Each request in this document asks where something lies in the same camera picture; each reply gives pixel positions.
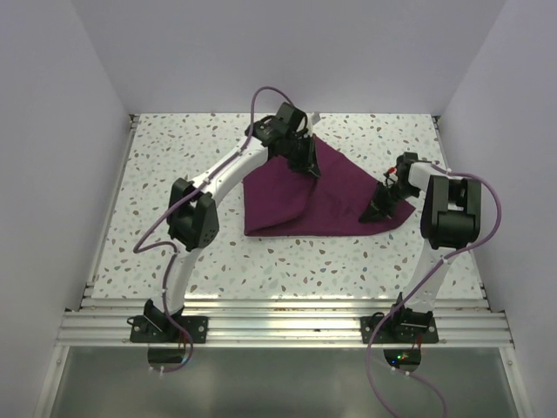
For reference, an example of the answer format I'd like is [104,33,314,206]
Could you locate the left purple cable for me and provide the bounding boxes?
[132,85,292,374]

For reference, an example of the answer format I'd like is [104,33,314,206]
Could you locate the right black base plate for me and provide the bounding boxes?
[359,311,440,344]

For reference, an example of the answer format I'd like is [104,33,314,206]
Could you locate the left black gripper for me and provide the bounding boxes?
[283,132,321,178]

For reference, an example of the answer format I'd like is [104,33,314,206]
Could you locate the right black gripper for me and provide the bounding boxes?
[359,181,420,223]

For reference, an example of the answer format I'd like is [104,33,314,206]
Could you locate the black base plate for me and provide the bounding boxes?
[359,311,440,344]
[127,315,209,344]

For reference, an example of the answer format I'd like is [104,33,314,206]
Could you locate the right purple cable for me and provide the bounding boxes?
[364,163,504,418]

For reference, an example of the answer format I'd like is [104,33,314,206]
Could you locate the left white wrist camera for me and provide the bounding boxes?
[307,111,321,131]

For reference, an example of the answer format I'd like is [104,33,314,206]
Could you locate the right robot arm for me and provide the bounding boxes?
[359,152,481,344]

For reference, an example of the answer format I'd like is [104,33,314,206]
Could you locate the purple cable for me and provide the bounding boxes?
[364,163,504,418]
[132,85,292,374]

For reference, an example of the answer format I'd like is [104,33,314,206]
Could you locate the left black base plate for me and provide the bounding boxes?
[127,315,209,344]

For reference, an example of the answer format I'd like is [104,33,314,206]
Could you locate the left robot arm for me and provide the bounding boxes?
[134,102,321,342]

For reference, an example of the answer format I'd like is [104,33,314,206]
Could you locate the purple surgical cloth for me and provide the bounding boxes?
[243,138,415,237]

